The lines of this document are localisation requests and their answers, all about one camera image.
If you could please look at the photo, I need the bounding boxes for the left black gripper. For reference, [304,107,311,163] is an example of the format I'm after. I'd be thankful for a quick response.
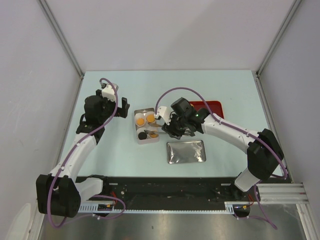
[96,89,129,123]

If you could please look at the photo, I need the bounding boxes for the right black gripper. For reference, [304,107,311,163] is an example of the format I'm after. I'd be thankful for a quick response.
[161,112,188,140]

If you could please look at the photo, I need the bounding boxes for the orange flower cookie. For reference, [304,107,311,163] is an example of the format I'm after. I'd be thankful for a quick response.
[135,117,145,126]

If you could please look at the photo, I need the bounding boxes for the orange round cookie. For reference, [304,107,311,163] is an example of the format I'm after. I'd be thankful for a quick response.
[149,133,159,138]
[146,114,155,123]

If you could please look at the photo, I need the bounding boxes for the metal tongs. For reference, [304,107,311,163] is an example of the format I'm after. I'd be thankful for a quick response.
[144,122,168,136]

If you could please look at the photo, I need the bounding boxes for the black round cookie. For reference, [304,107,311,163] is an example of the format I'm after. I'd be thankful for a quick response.
[138,132,148,140]

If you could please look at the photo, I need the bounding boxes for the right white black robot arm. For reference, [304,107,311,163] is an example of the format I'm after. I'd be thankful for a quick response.
[155,97,284,201]

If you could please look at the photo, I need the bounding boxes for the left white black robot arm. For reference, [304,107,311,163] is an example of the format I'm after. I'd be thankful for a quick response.
[35,83,130,218]

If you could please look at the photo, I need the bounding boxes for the white paper cup back left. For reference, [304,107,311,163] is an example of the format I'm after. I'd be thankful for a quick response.
[134,112,146,127]

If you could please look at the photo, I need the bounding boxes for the white paper cup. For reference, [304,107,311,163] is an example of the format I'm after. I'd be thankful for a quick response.
[134,112,146,127]
[136,127,147,141]
[146,126,159,139]
[145,111,156,124]

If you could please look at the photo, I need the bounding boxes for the white paper cup front right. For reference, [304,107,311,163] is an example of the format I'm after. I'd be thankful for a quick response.
[146,126,159,139]

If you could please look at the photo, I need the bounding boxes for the silver tin lid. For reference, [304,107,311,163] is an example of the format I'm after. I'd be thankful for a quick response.
[166,140,207,165]

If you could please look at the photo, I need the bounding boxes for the white paper cup back right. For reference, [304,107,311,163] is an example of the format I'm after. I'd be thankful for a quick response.
[145,111,156,124]

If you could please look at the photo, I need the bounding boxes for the white paper cup front left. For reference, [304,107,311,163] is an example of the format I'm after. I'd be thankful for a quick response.
[136,127,147,141]

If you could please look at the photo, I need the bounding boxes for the lavender cookie tin box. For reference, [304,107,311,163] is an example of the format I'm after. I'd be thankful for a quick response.
[134,108,160,145]

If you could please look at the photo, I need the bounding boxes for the red lacquer tray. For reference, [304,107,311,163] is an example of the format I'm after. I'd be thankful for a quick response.
[189,100,224,119]

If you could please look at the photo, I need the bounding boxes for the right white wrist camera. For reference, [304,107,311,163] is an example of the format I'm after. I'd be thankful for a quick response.
[154,106,171,125]

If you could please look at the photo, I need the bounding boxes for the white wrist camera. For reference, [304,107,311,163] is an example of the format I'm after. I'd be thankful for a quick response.
[101,83,116,102]
[154,106,171,125]

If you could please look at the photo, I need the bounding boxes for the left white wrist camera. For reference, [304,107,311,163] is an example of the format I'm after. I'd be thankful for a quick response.
[101,83,116,102]

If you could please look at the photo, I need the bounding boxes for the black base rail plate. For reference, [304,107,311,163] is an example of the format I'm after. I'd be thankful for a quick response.
[90,175,258,211]

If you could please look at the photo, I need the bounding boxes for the white slotted cable duct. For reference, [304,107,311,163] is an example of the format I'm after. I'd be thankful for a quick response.
[80,201,237,215]

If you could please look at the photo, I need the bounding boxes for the aluminium frame rail right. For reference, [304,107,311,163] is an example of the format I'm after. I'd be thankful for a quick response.
[257,183,309,204]

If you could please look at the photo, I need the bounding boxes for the aluminium corner post left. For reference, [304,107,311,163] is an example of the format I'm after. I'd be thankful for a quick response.
[36,0,84,79]

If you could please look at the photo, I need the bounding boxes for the aluminium corner post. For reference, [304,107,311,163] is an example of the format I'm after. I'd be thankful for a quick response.
[255,0,304,77]
[36,0,84,79]

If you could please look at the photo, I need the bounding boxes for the aluminium corner post right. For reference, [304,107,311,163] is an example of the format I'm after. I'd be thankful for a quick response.
[255,0,304,77]

